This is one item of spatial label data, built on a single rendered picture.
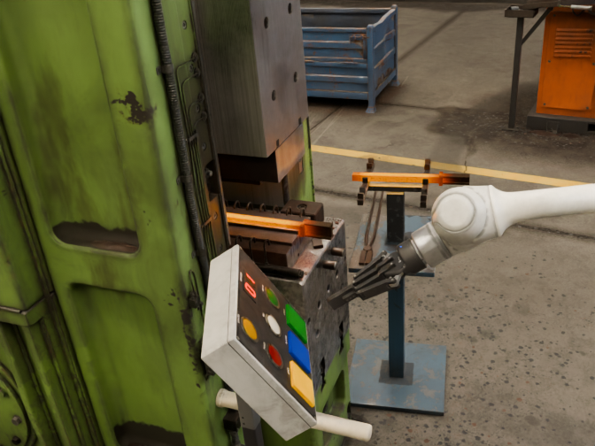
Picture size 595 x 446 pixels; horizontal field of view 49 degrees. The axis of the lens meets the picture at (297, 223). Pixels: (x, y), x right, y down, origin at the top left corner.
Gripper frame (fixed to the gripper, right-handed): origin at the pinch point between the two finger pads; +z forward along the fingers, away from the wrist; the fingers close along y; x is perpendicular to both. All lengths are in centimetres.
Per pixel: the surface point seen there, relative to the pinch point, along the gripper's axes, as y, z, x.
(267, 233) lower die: 47, 19, 2
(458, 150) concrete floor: 307, -47, -151
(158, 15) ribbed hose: 19, -2, 71
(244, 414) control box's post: -10.8, 33.2, -6.9
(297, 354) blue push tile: -12.7, 12.5, 1.9
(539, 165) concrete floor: 270, -85, -173
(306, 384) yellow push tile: -19.5, 12.5, -1.0
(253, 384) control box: -26.9, 17.2, 11.4
